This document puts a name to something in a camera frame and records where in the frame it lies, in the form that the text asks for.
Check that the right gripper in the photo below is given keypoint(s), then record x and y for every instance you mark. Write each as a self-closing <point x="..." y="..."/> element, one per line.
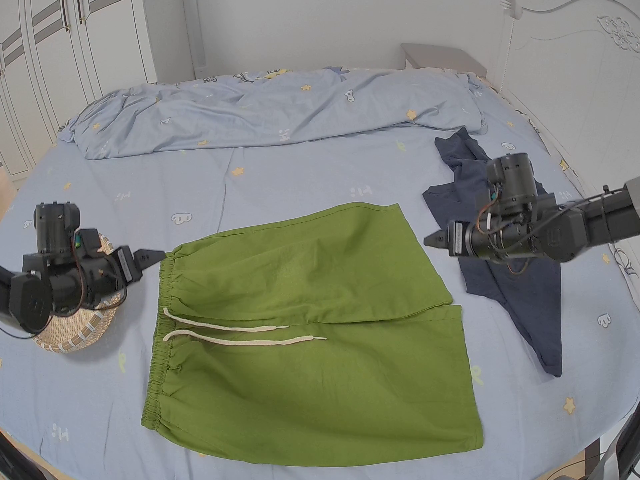
<point x="472" y="240"/>

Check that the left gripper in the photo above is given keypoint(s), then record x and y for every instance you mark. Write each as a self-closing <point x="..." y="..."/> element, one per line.
<point x="122" y="268"/>

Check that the green shorts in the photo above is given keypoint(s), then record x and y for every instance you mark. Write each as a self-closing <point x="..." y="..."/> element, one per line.
<point x="300" y="368"/>

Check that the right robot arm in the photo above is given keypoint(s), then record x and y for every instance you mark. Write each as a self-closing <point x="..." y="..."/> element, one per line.
<point x="510" y="178"/>

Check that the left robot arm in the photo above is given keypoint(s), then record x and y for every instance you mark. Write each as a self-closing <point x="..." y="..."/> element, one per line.
<point x="57" y="228"/>

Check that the round woven basket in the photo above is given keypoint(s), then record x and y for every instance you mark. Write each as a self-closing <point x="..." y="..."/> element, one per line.
<point x="75" y="338"/>

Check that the dark blue garment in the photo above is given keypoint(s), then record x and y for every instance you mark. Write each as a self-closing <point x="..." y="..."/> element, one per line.
<point x="530" y="308"/>

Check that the bed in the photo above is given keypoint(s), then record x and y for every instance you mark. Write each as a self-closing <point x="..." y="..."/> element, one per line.
<point x="300" y="178"/>

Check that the pale blue quilt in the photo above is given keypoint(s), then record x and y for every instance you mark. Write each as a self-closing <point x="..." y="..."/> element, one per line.
<point x="250" y="113"/>

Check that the grey bedside table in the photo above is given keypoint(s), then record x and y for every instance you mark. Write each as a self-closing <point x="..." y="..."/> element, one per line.
<point x="440" y="58"/>

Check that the white wardrobe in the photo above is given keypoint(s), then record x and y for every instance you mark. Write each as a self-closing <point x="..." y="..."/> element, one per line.
<point x="50" y="68"/>

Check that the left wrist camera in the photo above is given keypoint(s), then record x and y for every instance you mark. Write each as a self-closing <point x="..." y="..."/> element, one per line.
<point x="91" y="242"/>

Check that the white wall pipe cover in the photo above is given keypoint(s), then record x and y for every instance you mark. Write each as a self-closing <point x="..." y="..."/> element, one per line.
<point x="195" y="18"/>

